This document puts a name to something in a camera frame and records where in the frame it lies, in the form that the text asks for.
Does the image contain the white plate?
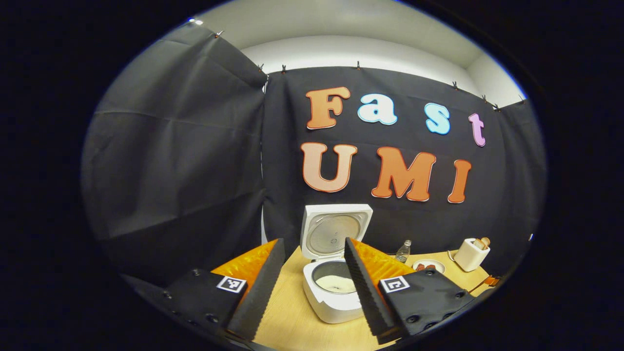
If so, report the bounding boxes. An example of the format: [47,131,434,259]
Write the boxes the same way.
[412,259,446,275]

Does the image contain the white toaster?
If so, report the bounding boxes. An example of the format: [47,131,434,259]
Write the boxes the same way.
[453,238,491,273]

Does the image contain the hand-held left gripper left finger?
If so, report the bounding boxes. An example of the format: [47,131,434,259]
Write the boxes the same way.
[122,238,286,342]

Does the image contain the white rice cooker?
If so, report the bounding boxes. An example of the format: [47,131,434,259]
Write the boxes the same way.
[300,204,373,324]

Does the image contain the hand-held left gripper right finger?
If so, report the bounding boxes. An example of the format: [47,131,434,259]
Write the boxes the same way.
[344,237,476,345]

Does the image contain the black backdrop cloth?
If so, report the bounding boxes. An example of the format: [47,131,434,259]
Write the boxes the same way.
[80,22,546,288]

